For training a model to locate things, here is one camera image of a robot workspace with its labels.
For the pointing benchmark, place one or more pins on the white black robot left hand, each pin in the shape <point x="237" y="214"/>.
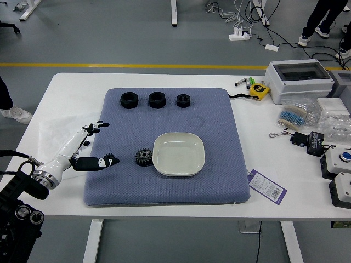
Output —
<point x="67" y="149"/>

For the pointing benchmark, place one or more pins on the small black gear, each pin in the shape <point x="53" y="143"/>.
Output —
<point x="109" y="156"/>

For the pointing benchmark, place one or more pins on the big black gear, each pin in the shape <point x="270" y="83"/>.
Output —
<point x="143" y="157"/>

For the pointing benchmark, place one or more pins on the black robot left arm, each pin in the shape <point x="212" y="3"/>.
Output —
<point x="24" y="183"/>

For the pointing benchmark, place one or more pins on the big black hex nut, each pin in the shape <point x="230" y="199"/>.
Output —
<point x="157" y="100"/>
<point x="129" y="100"/>

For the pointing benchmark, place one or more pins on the small black hex nut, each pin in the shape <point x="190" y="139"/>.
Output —
<point x="183" y="100"/>

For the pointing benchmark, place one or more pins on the white box with blue button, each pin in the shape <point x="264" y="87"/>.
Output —
<point x="336" y="161"/>

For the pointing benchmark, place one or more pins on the white flat box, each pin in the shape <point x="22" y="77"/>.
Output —
<point x="333" y="107"/>

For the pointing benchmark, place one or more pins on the white black button box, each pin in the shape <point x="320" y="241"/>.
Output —
<point x="342" y="189"/>

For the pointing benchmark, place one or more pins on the small grey box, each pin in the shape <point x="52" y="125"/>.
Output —
<point x="341" y="85"/>

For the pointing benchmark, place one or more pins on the person beside the table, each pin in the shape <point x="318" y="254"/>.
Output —
<point x="16" y="113"/>

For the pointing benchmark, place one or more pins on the blue-grey cushion mat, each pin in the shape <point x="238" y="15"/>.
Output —
<point x="164" y="120"/>

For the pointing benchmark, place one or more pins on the white square plate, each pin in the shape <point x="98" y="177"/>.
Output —
<point x="178" y="153"/>

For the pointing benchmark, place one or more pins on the black office chair base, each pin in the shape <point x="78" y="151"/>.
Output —
<point x="11" y="26"/>

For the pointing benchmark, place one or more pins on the white background table foot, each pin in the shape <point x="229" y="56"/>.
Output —
<point x="28" y="9"/>

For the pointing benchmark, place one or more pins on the white background table leg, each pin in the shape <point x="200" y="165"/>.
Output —
<point x="174" y="12"/>

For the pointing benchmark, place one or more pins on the yellow tape measure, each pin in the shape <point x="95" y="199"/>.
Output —
<point x="259" y="91"/>

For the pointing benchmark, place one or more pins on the purple white label tag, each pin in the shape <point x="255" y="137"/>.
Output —
<point x="267" y="187"/>

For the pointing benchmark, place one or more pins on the white power strip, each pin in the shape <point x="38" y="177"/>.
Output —
<point x="238" y="35"/>

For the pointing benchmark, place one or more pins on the white power adapter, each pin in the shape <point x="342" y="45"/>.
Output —
<point x="271" y="47"/>

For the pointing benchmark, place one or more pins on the bag of blue resistors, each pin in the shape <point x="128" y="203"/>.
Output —
<point x="293" y="116"/>

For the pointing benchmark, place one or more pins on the black electronic module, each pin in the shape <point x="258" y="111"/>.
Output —
<point x="315" y="143"/>

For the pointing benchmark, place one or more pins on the clear bag of small parts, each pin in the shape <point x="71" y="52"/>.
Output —
<point x="334" y="126"/>

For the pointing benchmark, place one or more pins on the person in dark trousers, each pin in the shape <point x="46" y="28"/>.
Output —
<point x="321" y="13"/>

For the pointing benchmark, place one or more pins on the person with white shoes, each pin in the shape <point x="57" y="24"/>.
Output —
<point x="344" y="52"/>

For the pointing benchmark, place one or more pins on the grey metal table bracket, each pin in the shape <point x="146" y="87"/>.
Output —
<point x="248" y="227"/>

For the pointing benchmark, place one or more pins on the grey electrical enclosure box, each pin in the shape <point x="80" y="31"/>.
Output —
<point x="296" y="87"/>

